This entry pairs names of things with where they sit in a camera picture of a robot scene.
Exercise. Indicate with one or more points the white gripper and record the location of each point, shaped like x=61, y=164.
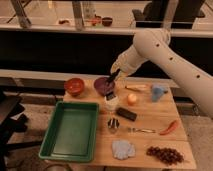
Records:
x=122, y=67

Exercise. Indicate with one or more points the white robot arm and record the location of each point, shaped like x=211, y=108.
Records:
x=153, y=45

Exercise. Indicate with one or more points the white paper cup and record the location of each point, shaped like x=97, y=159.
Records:
x=111, y=102

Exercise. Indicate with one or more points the purple bowl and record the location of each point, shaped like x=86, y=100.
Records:
x=102, y=86

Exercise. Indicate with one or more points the yellow banana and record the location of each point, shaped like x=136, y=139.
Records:
x=137, y=88

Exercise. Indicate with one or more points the orange round fruit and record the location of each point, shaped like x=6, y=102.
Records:
x=131, y=99

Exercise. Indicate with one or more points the black rectangular block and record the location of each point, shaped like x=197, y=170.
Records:
x=126, y=114

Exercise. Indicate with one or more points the dark red background bowl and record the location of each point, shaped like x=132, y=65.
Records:
x=107, y=21

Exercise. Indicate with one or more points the metal spoon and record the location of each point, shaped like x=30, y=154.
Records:
x=131, y=129

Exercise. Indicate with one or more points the green plastic tray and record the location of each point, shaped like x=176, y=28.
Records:
x=71, y=133

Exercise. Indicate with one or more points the light blue cloth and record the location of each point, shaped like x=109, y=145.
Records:
x=123, y=149

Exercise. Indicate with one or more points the red chili pepper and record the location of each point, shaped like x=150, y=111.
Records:
x=173, y=125

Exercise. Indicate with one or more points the dark chair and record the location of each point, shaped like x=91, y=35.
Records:
x=176, y=14

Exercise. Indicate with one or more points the bunch of dark grapes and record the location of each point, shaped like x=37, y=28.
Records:
x=167, y=156

